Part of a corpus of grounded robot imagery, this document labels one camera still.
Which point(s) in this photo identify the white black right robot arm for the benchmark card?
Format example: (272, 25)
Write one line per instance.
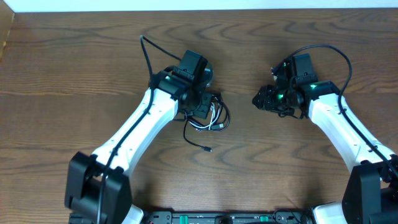
(371, 192)

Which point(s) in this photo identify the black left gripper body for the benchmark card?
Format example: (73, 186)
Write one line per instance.
(204, 106)

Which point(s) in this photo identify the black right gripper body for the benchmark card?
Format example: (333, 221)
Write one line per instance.
(278, 100)

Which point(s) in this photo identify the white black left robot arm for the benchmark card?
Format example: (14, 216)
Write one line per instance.
(98, 186)

